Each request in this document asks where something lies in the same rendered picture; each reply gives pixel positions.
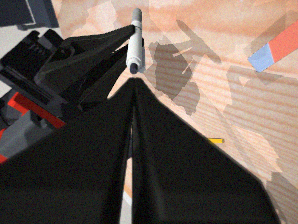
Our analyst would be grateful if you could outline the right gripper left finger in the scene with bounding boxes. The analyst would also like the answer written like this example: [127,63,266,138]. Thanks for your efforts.
[0,77,135,224]

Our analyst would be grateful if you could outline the red and blue eraser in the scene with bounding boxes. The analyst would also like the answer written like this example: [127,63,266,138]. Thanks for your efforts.
[248,20,298,73]

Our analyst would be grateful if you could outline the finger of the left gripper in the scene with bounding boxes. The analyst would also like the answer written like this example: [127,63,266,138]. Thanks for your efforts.
[76,44,129,113]
[39,24,135,94]

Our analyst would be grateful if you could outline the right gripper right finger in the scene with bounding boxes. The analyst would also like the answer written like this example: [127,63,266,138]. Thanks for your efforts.
[132,77,282,224]

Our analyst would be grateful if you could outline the grey ballpoint pen barrel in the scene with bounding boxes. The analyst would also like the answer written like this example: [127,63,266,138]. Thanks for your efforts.
[126,8,145,74]

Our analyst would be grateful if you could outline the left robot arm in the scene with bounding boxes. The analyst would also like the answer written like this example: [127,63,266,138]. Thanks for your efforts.
[0,110,57,159]

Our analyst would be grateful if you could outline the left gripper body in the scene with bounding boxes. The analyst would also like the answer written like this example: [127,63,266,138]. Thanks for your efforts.
[0,29,88,129]

